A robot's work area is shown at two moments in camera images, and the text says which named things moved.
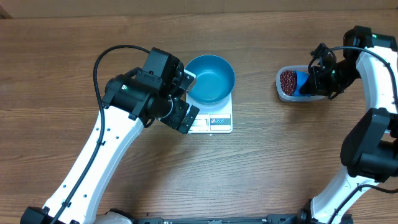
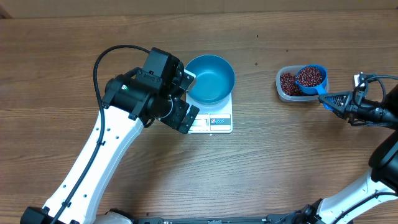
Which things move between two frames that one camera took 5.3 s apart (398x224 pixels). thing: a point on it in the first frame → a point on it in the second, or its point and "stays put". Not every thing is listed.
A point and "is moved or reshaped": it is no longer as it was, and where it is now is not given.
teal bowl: [215, 79] stays put
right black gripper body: [331, 78] → [354, 110]
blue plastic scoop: [302, 76] is moved or reshaped
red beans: [288, 81] stays put
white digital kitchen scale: [215, 119] stays put
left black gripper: [175, 120] stays put
